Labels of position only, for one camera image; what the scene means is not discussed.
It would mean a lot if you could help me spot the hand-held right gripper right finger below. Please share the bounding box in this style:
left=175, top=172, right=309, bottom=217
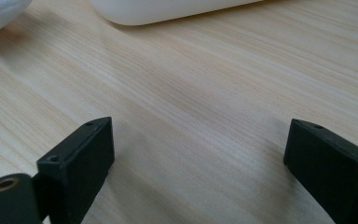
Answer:
left=282, top=118, right=358, bottom=224

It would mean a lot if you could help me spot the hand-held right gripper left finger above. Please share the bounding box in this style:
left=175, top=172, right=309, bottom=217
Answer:
left=35, top=116, right=116, bottom=224

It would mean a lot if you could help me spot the white tray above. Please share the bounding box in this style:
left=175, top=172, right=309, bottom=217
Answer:
left=89, top=0, right=264, bottom=26

